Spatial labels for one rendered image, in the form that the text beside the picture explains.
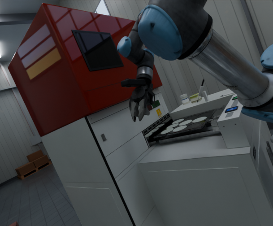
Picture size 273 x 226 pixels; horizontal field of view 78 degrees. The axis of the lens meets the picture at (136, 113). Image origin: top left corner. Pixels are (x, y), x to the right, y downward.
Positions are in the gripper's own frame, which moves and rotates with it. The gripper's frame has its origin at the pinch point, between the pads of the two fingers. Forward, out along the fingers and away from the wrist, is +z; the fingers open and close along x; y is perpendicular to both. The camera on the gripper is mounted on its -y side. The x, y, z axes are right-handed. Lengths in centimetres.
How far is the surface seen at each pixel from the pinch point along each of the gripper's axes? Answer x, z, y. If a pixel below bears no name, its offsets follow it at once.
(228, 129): -27.9, -2.4, 31.4
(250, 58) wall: -40, -159, 190
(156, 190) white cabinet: 19, 27, 51
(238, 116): -32.9, -6.7, 28.2
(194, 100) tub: 5, -50, 84
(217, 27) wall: -6, -210, 160
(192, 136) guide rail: -3, -8, 56
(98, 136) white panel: 31.9, 3.4, 8.7
